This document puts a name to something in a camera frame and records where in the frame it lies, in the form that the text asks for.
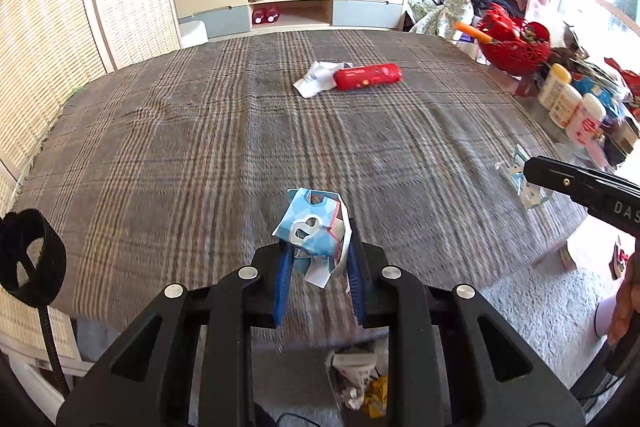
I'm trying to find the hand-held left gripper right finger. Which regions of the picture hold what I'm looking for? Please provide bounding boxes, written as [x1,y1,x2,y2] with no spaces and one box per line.
[345,217,586,427]

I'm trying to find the blue white carton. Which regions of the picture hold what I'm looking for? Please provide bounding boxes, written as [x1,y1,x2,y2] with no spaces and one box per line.
[271,188,356,288]

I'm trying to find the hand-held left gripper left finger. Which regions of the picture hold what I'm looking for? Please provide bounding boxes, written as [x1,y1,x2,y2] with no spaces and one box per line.
[56,242,297,427]

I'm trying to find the red snack packet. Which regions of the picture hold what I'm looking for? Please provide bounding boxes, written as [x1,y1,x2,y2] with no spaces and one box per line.
[332,63,403,92]

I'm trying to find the pile of plastic packaging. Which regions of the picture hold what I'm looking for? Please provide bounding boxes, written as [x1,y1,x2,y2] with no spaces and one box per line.
[560,22,640,80]

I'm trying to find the person's right hand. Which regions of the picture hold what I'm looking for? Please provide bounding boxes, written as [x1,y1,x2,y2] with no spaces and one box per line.
[607,252,640,349]

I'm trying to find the small clear blue wrapper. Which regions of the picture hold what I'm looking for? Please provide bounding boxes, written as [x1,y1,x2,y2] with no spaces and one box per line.
[495,144,553,210]

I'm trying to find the black velcro strap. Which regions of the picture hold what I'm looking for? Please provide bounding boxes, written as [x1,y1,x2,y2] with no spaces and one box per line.
[0,208,70,398]

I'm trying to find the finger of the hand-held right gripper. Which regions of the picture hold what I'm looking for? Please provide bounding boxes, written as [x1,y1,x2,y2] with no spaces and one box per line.
[522,156,608,210]

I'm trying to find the red openwork basket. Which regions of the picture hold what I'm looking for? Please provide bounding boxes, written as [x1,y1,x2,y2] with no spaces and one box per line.
[475,4,553,75]

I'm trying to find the white lotion bottle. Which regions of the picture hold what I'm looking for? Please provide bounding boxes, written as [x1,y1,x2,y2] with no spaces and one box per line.
[549,83,583,129]

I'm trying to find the grey plaid tablecloth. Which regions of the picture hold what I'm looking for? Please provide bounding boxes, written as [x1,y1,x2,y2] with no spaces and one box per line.
[10,29,588,343]

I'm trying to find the discarded white paper scraps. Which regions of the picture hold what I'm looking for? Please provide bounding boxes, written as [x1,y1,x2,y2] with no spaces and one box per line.
[327,349,381,410]

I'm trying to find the beige television cabinet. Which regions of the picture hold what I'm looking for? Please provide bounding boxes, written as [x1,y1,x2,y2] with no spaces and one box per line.
[172,0,408,42]

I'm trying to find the floral cloth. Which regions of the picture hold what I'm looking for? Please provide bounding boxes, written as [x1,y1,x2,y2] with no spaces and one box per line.
[407,0,475,38]

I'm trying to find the woven rattan door panels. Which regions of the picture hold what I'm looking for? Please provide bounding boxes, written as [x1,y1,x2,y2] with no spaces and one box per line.
[0,0,183,358]

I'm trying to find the blue tissue pack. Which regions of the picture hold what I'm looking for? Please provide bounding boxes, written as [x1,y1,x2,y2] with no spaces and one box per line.
[572,74,621,108]

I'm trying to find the crumpled white packet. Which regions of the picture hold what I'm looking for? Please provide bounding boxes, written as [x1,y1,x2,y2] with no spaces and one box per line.
[292,61,356,98]

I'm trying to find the yellow cap lotion bottle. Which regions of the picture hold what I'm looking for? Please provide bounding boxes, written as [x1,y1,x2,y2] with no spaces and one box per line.
[537,63,572,110]

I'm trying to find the orange handle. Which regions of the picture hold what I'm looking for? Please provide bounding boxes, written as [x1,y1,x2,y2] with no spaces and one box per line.
[454,22,493,44]

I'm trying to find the yellow paper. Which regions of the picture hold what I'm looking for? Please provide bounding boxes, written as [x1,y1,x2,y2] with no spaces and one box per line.
[362,374,391,418]

